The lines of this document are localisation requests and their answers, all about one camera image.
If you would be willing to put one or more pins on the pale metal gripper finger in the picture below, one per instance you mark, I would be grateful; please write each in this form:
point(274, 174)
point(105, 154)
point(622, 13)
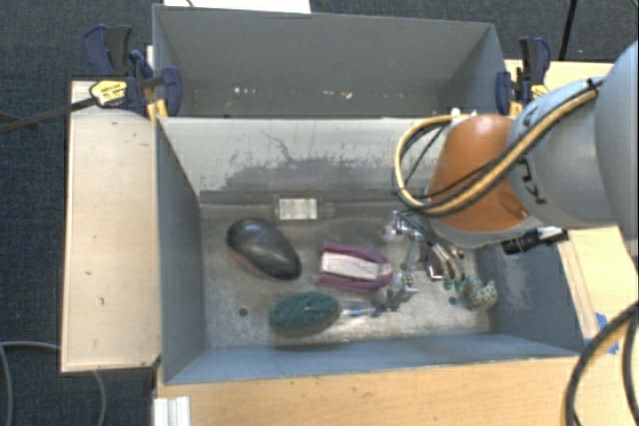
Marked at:
point(405, 283)
point(370, 311)

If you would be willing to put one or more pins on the purple and white stapler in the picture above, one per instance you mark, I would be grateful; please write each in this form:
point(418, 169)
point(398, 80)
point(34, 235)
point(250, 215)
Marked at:
point(352, 265)

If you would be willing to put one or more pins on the pale spotted toy animal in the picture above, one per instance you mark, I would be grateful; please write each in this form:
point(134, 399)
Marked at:
point(480, 294)

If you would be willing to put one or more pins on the clear rectangular block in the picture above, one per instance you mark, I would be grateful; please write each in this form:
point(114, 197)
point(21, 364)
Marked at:
point(297, 208)

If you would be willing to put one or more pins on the black oval computer mouse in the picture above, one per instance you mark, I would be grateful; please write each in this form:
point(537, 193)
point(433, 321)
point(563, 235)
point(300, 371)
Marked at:
point(263, 248)

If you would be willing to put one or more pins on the grey metal bin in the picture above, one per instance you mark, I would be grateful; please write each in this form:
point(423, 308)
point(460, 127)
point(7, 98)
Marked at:
point(299, 65)

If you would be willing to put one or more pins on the pale wood board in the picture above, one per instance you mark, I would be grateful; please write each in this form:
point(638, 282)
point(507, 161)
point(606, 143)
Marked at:
point(110, 239)

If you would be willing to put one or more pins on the black cylinder on white bracket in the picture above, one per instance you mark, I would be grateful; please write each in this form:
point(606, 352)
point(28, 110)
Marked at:
point(529, 240)

